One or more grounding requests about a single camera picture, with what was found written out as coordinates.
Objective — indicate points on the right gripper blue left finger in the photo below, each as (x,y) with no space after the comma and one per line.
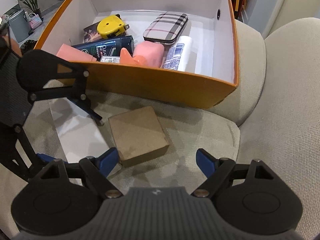
(101,166)

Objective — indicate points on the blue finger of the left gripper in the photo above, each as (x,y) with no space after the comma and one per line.
(84,103)
(47,159)

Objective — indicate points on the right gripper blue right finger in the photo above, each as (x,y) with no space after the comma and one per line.
(213,167)

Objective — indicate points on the long white box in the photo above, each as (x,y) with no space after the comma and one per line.
(78,133)

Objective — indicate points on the small brown cardboard box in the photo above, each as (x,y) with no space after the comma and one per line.
(138,136)

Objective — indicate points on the pink bottle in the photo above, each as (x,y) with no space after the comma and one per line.
(69,53)

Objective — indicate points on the dark shampoo bottle with label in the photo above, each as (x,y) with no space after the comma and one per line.
(107,51)

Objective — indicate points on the illustrated card box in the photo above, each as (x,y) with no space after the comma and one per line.
(91,34)

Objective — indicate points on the yellow tape measure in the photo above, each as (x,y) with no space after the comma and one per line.
(112,26)

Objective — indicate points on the pink rounded box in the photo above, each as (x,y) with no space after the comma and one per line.
(148,54)

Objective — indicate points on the white blue-print tube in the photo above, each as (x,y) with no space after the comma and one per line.
(178,55)

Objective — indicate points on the plaid glasses case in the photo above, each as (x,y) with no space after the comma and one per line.
(166,28)

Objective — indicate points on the black lined waste bin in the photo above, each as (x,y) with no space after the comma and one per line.
(27,46)

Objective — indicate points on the grey bin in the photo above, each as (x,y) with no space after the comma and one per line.
(19,25)

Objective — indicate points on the pink woven basket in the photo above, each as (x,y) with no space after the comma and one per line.
(34,20)

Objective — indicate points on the orange pointed toy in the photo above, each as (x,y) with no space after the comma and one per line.
(128,57)

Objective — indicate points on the orange cardboard box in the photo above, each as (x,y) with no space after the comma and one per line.
(213,66)

